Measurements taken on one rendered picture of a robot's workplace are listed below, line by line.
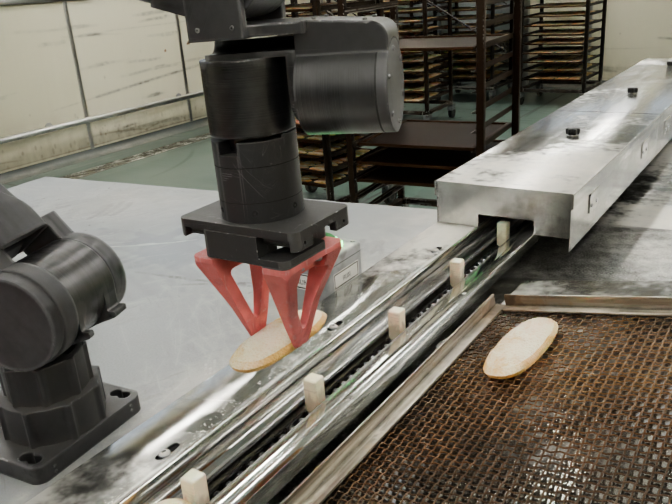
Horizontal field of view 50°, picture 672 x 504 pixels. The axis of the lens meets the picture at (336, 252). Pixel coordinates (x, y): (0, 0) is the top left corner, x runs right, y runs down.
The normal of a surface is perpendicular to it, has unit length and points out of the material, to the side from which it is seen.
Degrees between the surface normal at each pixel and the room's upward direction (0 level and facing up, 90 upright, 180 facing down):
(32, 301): 90
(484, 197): 90
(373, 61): 54
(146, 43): 90
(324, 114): 115
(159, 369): 0
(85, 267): 50
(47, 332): 90
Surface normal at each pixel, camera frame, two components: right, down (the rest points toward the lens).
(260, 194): 0.15, 0.33
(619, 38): -0.55, 0.33
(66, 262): 0.53, -0.72
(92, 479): -0.07, -0.93
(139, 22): 0.83, 0.14
